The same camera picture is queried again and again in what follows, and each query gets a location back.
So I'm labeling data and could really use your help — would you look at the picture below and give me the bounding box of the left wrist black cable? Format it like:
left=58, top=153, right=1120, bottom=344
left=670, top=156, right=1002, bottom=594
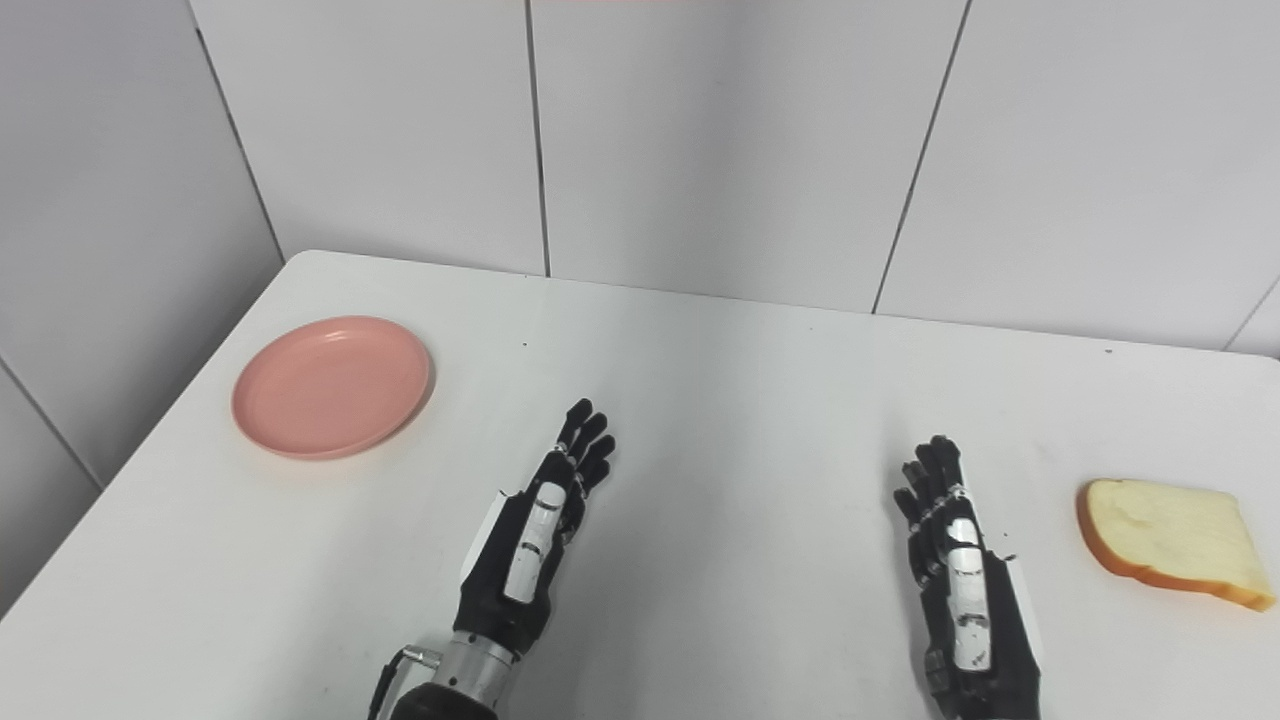
left=366, top=648, right=443, bottom=720

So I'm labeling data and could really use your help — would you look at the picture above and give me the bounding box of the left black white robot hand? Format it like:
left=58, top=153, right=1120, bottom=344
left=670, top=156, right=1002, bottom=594
left=455, top=398, right=617, bottom=656

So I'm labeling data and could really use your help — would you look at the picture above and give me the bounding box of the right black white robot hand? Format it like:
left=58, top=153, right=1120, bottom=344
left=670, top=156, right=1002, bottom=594
left=893, top=435, right=1043, bottom=720

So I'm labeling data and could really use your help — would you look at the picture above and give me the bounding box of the slice of white bread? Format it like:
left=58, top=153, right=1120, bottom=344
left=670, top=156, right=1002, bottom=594
left=1076, top=478, right=1278, bottom=613

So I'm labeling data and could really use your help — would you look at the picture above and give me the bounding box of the pink round plate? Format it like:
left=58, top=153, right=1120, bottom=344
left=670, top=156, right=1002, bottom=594
left=231, top=316, right=434, bottom=461

